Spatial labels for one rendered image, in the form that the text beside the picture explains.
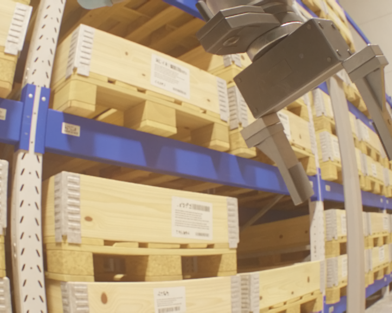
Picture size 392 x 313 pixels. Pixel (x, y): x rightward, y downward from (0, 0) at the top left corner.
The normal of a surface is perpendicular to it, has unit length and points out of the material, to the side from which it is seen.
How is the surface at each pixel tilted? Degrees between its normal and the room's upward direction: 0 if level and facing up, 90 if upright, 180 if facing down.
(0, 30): 90
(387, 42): 90
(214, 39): 113
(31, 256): 90
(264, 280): 90
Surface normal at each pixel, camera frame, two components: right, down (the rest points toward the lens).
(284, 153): 0.52, -0.36
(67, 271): -0.02, -0.27
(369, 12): -0.72, -0.16
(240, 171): 0.69, -0.22
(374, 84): -0.73, 0.27
